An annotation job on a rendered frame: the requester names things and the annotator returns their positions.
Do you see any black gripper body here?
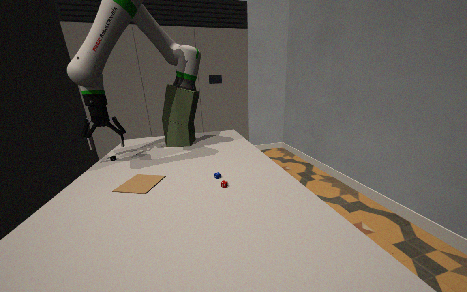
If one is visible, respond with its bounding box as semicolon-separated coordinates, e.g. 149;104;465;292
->
88;105;110;127

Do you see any tan flat square mat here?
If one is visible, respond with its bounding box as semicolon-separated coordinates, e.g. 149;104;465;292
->
112;174;165;194

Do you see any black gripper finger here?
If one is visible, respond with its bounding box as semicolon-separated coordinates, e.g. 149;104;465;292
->
81;118;99;150
101;117;126;147

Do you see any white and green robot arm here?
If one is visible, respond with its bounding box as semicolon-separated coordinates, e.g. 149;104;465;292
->
67;0;201;107

